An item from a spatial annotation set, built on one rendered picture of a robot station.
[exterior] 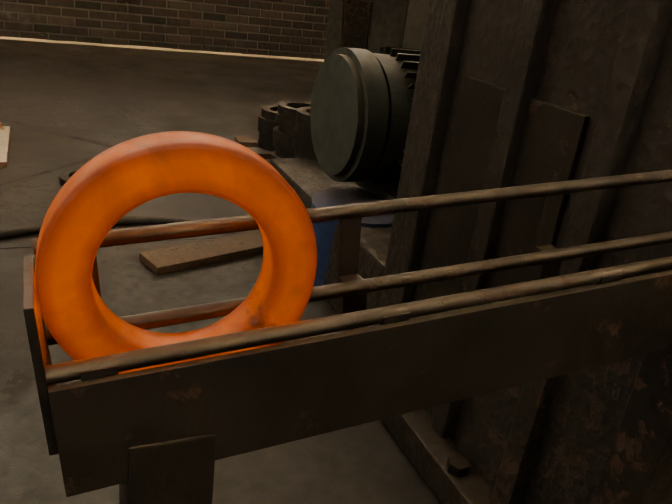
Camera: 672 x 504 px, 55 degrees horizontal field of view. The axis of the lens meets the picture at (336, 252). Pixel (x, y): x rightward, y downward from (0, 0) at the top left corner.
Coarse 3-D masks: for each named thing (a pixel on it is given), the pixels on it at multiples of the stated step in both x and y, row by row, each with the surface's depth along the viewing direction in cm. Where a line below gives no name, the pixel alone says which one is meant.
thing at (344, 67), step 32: (352, 64) 175; (384, 64) 178; (416, 64) 180; (320, 96) 194; (352, 96) 174; (384, 96) 172; (320, 128) 195; (352, 128) 175; (384, 128) 174; (288, 160) 226; (320, 160) 196; (352, 160) 179; (384, 160) 181; (384, 192) 193; (384, 256) 158
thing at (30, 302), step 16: (32, 256) 43; (32, 272) 41; (32, 288) 39; (32, 304) 37; (32, 320) 37; (32, 336) 38; (32, 352) 38; (48, 352) 45; (48, 400) 40; (48, 416) 40; (48, 432) 41; (48, 448) 41
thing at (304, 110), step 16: (272, 112) 267; (288, 112) 247; (304, 112) 227; (272, 128) 268; (288, 128) 249; (304, 128) 226; (256, 144) 285; (272, 144) 272; (288, 144) 249; (304, 144) 229
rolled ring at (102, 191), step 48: (144, 144) 39; (192, 144) 39; (240, 144) 43; (96, 192) 38; (144, 192) 39; (192, 192) 41; (240, 192) 42; (288, 192) 43; (48, 240) 38; (96, 240) 40; (288, 240) 44; (48, 288) 40; (288, 288) 46; (96, 336) 42; (144, 336) 46; (192, 336) 47
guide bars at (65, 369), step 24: (624, 264) 57; (648, 264) 57; (504, 288) 52; (528, 288) 52; (552, 288) 53; (360, 312) 47; (384, 312) 48; (408, 312) 48; (432, 312) 49; (216, 336) 43; (240, 336) 44; (264, 336) 44; (288, 336) 45; (96, 360) 40; (120, 360) 41; (144, 360) 41; (168, 360) 42; (48, 384) 39
